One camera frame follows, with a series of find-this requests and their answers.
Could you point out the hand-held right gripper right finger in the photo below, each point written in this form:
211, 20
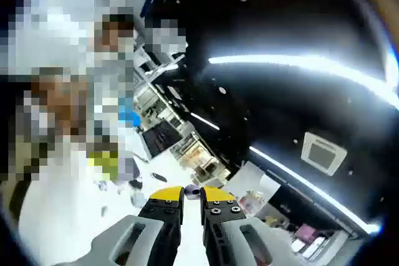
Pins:
218, 216

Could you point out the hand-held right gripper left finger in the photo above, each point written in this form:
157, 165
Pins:
162, 216

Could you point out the white ceiling air vent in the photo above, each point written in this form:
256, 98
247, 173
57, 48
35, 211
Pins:
322, 154

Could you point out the white table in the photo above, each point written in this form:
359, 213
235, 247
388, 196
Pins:
62, 231

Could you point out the white ceiling light strip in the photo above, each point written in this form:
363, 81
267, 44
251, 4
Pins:
205, 121
374, 228
280, 60

